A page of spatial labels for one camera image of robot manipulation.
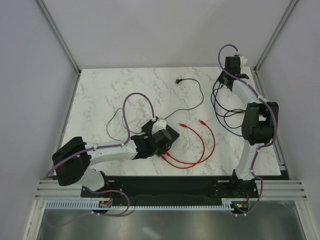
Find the thin black power cord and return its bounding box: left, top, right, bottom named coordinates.
left=106, top=78, right=204, bottom=140

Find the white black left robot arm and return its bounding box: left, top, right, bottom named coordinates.
left=52, top=127, right=179, bottom=197

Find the red ethernet cable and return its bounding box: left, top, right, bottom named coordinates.
left=166, top=119, right=216, bottom=166
left=161, top=122, right=206, bottom=171

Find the black network switch box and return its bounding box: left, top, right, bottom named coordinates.
left=152, top=125, right=180, bottom=157

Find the aluminium frame rail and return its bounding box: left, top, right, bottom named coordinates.
left=34, top=178, right=308, bottom=201

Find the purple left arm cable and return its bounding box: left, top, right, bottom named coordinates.
left=44, top=91, right=157, bottom=181

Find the blue ethernet cable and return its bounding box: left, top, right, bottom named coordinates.
left=214, top=84, right=245, bottom=137

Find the white slotted cable duct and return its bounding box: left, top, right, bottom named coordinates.
left=45, top=199, right=249, bottom=211

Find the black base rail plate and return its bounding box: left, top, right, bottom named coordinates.
left=80, top=176, right=259, bottom=207

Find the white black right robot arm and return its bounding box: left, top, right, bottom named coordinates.
left=217, top=55, right=279, bottom=197

